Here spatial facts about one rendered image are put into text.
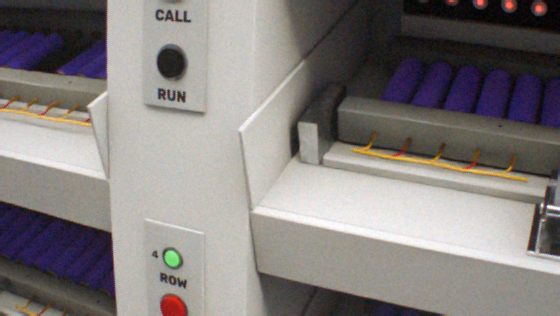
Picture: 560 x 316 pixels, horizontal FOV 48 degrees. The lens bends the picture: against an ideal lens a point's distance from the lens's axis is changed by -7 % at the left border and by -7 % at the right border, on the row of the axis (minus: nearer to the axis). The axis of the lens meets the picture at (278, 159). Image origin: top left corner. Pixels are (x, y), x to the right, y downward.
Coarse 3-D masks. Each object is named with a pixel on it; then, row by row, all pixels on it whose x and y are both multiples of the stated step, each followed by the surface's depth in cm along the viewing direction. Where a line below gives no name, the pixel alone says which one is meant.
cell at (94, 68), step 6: (102, 54) 50; (96, 60) 49; (102, 60) 49; (90, 66) 48; (96, 66) 49; (102, 66) 49; (78, 72) 48; (84, 72) 48; (90, 72) 48; (96, 72) 48
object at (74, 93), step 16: (0, 80) 47; (16, 80) 47; (32, 80) 46; (48, 80) 46; (64, 80) 46; (80, 80) 46; (96, 80) 45; (0, 96) 48; (16, 96) 47; (32, 96) 47; (48, 96) 46; (64, 96) 45; (80, 96) 45; (96, 96) 44; (16, 112) 46
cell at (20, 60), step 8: (40, 40) 54; (48, 40) 54; (56, 40) 55; (32, 48) 53; (40, 48) 53; (48, 48) 54; (56, 48) 55; (16, 56) 52; (24, 56) 52; (32, 56) 52; (40, 56) 53; (8, 64) 51; (16, 64) 51; (24, 64) 52; (32, 64) 52
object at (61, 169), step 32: (0, 0) 62; (32, 0) 60; (64, 0) 59; (96, 0) 57; (0, 128) 46; (32, 128) 45; (64, 128) 45; (96, 128) 37; (0, 160) 43; (32, 160) 42; (64, 160) 41; (96, 160) 41; (0, 192) 45; (32, 192) 43; (64, 192) 42; (96, 192) 40; (96, 224) 42
